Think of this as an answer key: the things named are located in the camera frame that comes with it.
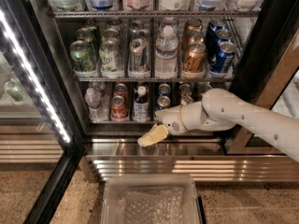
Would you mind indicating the silver blue slim can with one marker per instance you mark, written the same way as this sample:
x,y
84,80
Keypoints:
x,y
138,65

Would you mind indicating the blue soda can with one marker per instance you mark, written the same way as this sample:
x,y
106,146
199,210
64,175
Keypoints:
x,y
162,102
164,90

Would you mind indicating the white LED light strip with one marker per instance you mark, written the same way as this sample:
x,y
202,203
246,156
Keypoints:
x,y
10,35

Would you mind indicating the gold soda can back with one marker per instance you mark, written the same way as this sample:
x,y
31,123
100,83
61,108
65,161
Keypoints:
x,y
185,89

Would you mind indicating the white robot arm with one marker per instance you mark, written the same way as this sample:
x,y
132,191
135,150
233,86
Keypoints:
x,y
220,110

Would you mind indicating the gold soda can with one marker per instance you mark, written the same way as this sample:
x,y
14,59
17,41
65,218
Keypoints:
x,y
185,100
185,89

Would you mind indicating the blue soda can back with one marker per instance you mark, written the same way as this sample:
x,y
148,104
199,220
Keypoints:
x,y
164,90

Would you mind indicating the upper wire shelf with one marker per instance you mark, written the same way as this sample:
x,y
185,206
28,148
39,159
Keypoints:
x,y
149,14

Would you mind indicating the red soda can front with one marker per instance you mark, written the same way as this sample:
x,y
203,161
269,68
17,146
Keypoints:
x,y
119,109

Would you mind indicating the middle wire shelf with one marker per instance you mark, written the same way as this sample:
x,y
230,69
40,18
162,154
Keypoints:
x,y
153,79

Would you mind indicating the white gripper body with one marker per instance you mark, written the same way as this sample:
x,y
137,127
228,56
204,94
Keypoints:
x,y
172,119

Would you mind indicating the red soda can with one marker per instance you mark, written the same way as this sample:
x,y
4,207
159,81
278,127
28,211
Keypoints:
x,y
119,109
120,89

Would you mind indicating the clear water bottle shelf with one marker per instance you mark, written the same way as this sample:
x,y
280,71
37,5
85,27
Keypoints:
x,y
97,110
166,53

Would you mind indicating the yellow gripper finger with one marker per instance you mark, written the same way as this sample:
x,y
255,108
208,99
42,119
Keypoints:
x,y
158,133
145,142

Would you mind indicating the red soda can back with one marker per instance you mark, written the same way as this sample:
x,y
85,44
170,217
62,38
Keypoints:
x,y
120,89

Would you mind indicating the green can front middle shelf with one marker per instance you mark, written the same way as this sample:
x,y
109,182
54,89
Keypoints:
x,y
84,65

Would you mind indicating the clear water bottle middle shelf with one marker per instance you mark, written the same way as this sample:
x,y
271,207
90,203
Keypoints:
x,y
166,53

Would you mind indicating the open glass fridge door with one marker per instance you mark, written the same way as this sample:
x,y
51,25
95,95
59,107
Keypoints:
x,y
37,165

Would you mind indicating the clear water bottle bottom shelf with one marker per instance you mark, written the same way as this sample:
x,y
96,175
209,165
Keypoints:
x,y
97,110

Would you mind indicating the clear plastic bin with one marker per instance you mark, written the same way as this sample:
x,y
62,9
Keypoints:
x,y
150,199

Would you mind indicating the gold soda can front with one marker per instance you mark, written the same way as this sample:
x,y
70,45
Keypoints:
x,y
185,100

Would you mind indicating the blue can front middle shelf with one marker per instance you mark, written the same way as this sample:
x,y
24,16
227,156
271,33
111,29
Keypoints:
x,y
222,59

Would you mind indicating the gold can front middle shelf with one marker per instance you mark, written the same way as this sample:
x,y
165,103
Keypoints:
x,y
193,63

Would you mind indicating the silver soda can back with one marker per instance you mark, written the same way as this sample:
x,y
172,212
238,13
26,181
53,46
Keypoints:
x,y
203,88

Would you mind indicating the white green can front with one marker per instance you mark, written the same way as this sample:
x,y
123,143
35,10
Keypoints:
x,y
110,59

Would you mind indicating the dark blue plastic bottle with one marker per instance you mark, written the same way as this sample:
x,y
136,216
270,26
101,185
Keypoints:
x,y
141,105

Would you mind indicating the wire shelf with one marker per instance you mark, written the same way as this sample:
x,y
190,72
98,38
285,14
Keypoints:
x,y
149,14
153,79

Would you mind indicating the blue soda can front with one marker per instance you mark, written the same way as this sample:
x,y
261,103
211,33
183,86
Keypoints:
x,y
162,102

